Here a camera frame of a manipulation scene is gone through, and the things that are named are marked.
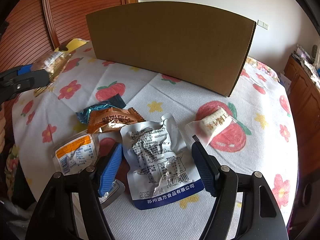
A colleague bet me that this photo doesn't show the person's left hand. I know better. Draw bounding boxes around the person's left hand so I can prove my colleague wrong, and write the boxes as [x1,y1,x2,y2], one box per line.
[0,107,6,153]

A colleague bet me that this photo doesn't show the silver packet with blue stripe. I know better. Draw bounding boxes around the silver packet with blue stripe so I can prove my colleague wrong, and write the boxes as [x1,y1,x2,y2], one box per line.
[120,113,204,210]

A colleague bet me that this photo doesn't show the yellow Pikachu plush toy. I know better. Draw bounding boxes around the yellow Pikachu plush toy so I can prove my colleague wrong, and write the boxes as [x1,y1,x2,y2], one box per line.
[54,38,89,53]

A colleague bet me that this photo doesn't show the teal candy wrapper packet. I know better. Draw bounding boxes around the teal candy wrapper packet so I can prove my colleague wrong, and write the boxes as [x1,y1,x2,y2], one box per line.
[75,94,126,124]

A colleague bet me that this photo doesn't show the white wall switch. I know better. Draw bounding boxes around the white wall switch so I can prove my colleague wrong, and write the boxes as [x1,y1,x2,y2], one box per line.
[257,20,268,30]

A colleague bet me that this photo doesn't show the brown cardboard box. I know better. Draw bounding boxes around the brown cardboard box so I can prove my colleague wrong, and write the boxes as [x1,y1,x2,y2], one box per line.
[86,1,257,97]

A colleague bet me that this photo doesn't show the white nougat candy packet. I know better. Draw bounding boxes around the white nougat candy packet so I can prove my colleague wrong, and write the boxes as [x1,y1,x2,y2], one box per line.
[185,107,237,146]

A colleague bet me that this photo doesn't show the orange chicken leg packet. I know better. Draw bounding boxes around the orange chicken leg packet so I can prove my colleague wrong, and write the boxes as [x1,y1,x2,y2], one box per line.
[51,133,126,209]

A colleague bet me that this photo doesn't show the wooden wardrobe sliding doors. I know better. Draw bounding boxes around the wooden wardrobe sliding doors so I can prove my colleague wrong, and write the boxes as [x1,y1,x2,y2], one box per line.
[1,0,138,71]

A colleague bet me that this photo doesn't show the floral bed quilt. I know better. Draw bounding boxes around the floral bed quilt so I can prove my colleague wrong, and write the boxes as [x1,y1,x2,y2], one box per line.
[246,56,279,82]

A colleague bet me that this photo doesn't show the wooden window cabinet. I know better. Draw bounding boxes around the wooden window cabinet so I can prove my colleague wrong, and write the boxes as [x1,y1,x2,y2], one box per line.
[284,55,320,177]

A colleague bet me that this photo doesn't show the brown grain bar packet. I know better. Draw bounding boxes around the brown grain bar packet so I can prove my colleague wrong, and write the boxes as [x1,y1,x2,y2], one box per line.
[30,51,72,97]

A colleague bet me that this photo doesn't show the strawberry flower print tablecloth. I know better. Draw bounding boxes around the strawberry flower print tablecloth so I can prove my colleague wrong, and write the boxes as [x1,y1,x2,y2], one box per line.
[11,41,299,240]

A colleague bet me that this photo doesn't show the orange brown snack packet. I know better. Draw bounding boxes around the orange brown snack packet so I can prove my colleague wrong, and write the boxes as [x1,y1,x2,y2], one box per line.
[87,107,145,134]

